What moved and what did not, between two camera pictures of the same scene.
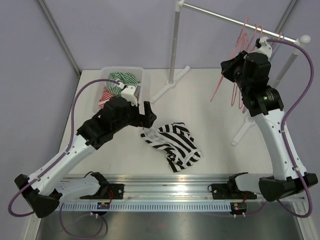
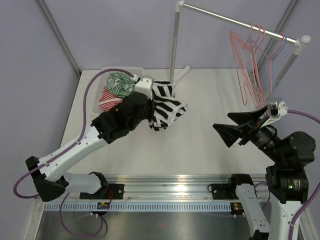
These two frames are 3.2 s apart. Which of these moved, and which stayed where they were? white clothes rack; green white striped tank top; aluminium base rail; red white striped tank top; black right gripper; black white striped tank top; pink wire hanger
Moved: black white striped tank top; pink wire hanger; black right gripper
Stayed: white clothes rack; green white striped tank top; aluminium base rail; red white striped tank top
